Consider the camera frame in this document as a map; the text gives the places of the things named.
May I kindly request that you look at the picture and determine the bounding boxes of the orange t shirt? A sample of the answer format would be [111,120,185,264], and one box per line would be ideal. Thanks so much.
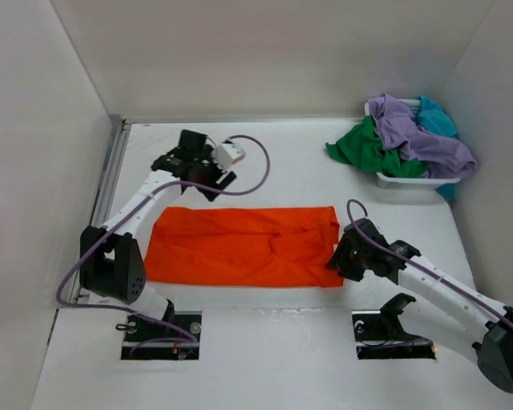
[144,206,344,288]

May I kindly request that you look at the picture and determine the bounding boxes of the lavender t shirt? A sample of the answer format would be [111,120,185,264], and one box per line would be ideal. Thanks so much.
[367,94,477,179]

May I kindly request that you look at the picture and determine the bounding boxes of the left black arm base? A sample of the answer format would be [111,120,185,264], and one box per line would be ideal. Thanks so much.
[115,311,203,361]

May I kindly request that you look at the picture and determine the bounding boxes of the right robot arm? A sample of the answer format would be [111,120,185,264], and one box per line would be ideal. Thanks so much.
[326,218,513,394]

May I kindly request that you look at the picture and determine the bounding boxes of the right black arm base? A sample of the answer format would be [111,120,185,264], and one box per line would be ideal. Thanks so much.
[351,293,436,360]

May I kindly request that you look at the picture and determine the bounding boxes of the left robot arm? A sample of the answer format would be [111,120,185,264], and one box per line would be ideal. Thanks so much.
[80,131,245,341]

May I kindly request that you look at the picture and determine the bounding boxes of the white laundry basket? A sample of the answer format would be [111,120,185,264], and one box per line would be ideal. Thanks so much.
[363,99,461,190]

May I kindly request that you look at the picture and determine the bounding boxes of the green t shirt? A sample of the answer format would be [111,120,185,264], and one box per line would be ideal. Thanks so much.
[325,115,428,179]

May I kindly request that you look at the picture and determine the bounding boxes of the teal t shirt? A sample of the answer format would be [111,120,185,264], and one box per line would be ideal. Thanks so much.
[415,96,460,180]

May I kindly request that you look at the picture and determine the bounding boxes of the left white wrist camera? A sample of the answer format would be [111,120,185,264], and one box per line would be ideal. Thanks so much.
[215,140,245,170]

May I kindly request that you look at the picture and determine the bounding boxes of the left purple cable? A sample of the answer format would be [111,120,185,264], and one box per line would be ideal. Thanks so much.
[56,134,271,359]

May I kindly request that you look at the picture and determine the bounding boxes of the purple cable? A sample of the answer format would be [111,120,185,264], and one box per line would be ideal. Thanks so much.
[345,198,513,385]
[56,134,271,359]

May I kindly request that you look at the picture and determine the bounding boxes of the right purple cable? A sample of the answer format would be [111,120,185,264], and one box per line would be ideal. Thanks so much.
[345,198,513,385]

